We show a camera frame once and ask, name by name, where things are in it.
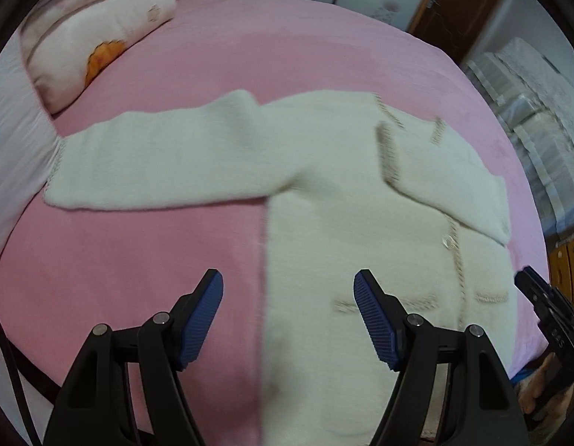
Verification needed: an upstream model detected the black cable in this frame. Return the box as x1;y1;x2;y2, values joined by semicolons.
0;311;42;446

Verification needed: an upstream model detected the floral pink pillow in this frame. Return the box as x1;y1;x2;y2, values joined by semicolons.
20;0;177;114

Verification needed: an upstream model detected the white knitted sweater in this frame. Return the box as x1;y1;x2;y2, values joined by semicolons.
43;88;522;444

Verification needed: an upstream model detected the white flower print pillow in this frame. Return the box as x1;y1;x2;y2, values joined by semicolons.
0;46;65;279

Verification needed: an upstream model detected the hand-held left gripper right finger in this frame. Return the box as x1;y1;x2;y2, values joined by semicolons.
354;268;529;446

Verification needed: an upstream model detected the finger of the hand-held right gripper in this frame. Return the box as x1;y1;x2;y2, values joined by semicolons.
514;266;555;310

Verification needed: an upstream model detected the wooden cabinet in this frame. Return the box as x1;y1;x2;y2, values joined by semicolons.
547;230;574;303

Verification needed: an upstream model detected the brown wooden door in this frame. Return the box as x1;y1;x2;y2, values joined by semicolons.
408;0;510;63

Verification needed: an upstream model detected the person's right hand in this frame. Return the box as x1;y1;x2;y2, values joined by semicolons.
516;355;574;423

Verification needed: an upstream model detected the lace covered sofa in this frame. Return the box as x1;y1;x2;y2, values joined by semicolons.
461;37;574;237

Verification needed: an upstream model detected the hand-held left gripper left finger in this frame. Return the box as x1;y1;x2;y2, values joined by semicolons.
43;268;224;446

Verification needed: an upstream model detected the pink bed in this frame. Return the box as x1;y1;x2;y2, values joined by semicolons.
0;0;550;446

